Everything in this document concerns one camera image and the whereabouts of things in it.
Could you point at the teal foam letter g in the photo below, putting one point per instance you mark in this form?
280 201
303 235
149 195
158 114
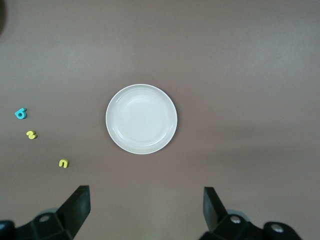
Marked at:
23 112

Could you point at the yellow foam letter s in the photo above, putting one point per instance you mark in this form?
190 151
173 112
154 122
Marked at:
31 135

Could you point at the yellow foam letter u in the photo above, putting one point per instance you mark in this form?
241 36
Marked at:
64 160

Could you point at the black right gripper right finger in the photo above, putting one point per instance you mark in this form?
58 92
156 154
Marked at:
215 215

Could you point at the beige brown round plate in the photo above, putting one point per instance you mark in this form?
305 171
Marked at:
141 119

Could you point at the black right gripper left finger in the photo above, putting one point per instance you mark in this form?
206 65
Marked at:
72 215

